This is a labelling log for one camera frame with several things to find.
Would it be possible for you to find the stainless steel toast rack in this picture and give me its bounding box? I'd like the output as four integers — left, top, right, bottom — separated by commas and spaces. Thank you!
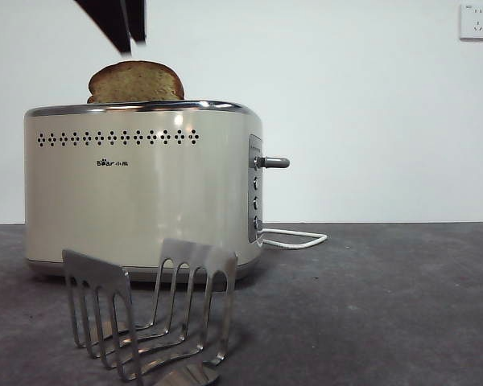
62, 237, 239, 386

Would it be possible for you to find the grey toaster lever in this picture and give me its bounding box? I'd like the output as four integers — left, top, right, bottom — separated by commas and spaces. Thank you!
254, 155, 291, 170

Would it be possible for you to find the brown crust bread slice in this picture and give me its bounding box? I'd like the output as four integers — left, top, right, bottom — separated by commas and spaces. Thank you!
86, 60, 185, 105

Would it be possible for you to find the cream two-slot toaster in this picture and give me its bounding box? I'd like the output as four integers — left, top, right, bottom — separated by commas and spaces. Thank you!
23, 98, 266, 287

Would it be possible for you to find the white toaster power cable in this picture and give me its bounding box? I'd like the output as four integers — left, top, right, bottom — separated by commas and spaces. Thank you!
257, 228, 329, 251

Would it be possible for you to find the white wall socket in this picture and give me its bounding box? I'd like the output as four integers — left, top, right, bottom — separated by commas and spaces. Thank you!
459, 3, 483, 42

